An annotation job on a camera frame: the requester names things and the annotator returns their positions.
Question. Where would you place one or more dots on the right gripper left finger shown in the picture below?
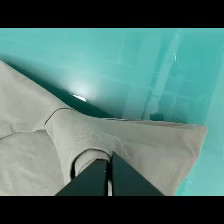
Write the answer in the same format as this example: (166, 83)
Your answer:
(91, 181)

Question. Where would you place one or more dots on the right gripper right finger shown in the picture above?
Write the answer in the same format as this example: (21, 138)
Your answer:
(128, 181)

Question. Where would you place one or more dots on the beige shirt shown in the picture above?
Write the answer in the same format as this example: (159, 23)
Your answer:
(40, 150)

